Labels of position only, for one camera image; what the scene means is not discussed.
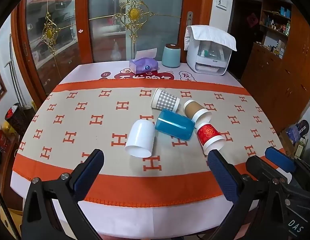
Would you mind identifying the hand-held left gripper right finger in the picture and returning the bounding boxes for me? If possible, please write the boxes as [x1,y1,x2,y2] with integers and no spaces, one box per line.
[207,149,291,240]

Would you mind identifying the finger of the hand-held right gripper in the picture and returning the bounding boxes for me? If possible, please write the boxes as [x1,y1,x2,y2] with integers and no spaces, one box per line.
[246,156,292,184]
[265,146,297,173]

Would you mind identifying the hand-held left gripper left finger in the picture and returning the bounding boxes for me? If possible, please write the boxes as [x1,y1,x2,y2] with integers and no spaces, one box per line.
[21,149,105,240]

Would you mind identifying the red paper cup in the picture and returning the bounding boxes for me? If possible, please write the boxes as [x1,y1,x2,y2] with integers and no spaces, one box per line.
[195,122,226,156]

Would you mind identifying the white plastic cup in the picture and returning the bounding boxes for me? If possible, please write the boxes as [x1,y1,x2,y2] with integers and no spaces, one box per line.
[124,119,156,158]

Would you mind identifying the blue translucent cup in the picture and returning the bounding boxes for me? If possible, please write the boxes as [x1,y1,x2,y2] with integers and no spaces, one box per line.
[154,108,196,141]

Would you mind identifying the brown paper cup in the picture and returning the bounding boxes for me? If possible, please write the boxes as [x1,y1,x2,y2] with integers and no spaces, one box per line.
[183,99,212,124]

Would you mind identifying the grey checked paper cup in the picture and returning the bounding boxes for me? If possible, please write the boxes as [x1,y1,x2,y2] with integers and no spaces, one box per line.
[151,88,181,113]

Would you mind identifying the cardboard box with items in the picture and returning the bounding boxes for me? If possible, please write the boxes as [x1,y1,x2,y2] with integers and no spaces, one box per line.
[279,119,310,159]

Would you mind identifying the orange patterned tablecloth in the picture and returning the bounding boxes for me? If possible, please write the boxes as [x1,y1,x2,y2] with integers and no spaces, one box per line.
[11,78,287,208]

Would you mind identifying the wooden shelf cabinet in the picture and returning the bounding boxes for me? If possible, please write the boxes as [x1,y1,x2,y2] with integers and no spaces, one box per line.
[241,0,310,143]

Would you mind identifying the dark waste bin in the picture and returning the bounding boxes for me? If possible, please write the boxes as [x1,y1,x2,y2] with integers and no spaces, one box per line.
[5,102,28,136]

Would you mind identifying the red snack packets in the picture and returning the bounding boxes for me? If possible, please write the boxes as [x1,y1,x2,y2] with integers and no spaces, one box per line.
[0,122,13,153]

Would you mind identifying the white countertop appliance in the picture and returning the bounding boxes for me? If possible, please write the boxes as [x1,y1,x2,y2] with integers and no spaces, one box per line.
[186,39,233,76]

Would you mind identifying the purple tissue box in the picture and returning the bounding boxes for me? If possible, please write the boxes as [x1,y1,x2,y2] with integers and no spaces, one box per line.
[129,49,159,75]

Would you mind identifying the metal pole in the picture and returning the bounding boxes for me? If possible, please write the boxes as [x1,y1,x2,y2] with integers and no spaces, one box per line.
[8,33,23,108]

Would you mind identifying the light blue canister brown lid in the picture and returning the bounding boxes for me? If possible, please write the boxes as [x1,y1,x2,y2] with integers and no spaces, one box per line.
[161,43,182,68]

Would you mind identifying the glass door gold ornament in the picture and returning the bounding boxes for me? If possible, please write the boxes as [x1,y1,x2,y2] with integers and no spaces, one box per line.
[11,0,93,101]
[77,0,215,64]

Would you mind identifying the white folded cloth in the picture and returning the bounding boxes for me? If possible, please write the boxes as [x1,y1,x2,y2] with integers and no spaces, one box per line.
[184,25,238,53]

